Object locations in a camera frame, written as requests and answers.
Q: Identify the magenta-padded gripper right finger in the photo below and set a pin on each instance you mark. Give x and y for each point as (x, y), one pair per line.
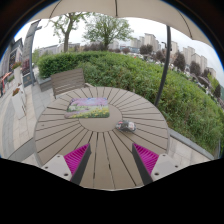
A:
(148, 159)

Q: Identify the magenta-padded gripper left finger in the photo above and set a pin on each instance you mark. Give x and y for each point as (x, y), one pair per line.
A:
(75, 158)

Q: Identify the grey printed computer mouse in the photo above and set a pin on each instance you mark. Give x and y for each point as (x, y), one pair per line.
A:
(126, 125)

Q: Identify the flower landscape print mouse pad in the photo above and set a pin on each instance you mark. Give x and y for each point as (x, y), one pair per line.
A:
(87, 107)

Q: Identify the brown slatted outdoor chair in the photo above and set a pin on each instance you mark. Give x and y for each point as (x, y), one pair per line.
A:
(68, 81)

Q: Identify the white planter box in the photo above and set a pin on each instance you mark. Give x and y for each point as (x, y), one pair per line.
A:
(18, 105)

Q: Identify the green hedge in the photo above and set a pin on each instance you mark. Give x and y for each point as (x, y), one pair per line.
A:
(133, 73)

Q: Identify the dark grey sign pillar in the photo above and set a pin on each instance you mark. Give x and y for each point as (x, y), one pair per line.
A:
(28, 50)

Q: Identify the thin sparse tree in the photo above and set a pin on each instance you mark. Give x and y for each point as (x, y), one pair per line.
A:
(67, 36)

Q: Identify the bushy round tree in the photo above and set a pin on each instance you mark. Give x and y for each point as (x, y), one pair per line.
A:
(106, 30)

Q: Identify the beige patio umbrella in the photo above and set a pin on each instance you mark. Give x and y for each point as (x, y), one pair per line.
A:
(133, 8)

